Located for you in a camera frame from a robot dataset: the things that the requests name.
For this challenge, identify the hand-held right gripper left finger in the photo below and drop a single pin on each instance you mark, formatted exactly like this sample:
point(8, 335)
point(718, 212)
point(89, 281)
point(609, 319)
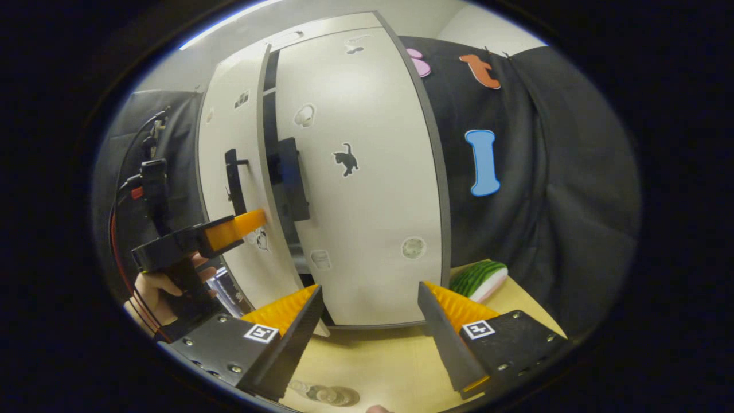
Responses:
point(295, 344)

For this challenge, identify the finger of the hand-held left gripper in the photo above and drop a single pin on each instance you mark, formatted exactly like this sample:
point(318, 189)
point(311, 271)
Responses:
point(235, 229)

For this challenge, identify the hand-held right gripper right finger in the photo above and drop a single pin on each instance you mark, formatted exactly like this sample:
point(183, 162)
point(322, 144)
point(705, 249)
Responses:
point(447, 344)

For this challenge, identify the white cabinet door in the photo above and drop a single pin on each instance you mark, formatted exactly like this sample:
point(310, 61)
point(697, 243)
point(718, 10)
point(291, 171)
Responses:
point(229, 126)
point(378, 201)

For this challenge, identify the white and grey cabinet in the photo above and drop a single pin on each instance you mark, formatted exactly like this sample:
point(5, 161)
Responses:
point(271, 97)

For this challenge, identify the white cabinet drawer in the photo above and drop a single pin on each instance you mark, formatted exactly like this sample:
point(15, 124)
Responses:
point(321, 28)

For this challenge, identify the dark blue book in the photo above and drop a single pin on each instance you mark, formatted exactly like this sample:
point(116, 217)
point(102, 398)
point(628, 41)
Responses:
point(226, 292)

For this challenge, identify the watermelon slice toy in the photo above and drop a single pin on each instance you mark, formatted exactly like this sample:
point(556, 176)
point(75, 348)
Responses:
point(479, 278)

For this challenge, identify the black backdrop cloth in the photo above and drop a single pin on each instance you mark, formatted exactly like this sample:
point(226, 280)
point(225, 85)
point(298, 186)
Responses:
point(545, 201)

